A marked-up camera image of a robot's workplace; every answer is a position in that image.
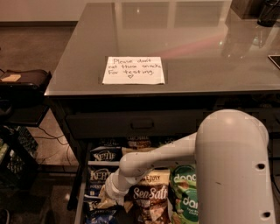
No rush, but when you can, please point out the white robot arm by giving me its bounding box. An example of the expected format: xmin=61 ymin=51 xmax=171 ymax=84
xmin=105 ymin=109 xmax=277 ymax=224

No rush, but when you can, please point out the grey cabinet with drawers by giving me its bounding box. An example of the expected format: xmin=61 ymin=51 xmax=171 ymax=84
xmin=44 ymin=0 xmax=280 ymax=211

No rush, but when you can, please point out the front brown Sea Salt bag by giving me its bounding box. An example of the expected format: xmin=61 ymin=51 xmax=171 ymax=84
xmin=125 ymin=169 xmax=170 ymax=224

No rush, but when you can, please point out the black mesh pencil cup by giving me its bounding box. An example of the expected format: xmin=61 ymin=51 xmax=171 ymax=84
xmin=257 ymin=0 xmax=280 ymax=27

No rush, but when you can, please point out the white handwritten paper note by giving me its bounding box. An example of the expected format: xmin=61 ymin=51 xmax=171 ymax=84
xmin=102 ymin=57 xmax=165 ymax=85

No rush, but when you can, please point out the blue kettle chip bag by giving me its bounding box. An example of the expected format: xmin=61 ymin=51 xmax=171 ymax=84
xmin=90 ymin=146 xmax=123 ymax=161
xmin=83 ymin=195 xmax=118 ymax=224
xmin=86 ymin=165 xmax=112 ymax=196

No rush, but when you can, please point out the black office chair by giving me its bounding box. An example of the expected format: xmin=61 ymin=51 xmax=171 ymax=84
xmin=0 ymin=69 xmax=52 ymax=127

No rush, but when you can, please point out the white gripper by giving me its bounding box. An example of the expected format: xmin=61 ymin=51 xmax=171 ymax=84
xmin=97 ymin=171 xmax=129 ymax=209

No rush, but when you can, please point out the front green Dang chip bag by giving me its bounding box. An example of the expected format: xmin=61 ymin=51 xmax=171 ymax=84
xmin=170 ymin=164 xmax=199 ymax=224

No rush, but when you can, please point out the black plastic crate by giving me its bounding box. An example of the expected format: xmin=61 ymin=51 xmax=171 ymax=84
xmin=0 ymin=125 xmax=39 ymax=190

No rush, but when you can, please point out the closed top dark drawer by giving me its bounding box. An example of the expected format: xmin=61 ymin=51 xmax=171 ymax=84
xmin=66 ymin=110 xmax=203 ymax=139

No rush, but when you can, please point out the open middle drawer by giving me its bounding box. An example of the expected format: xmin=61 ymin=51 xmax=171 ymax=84
xmin=74 ymin=134 xmax=196 ymax=224

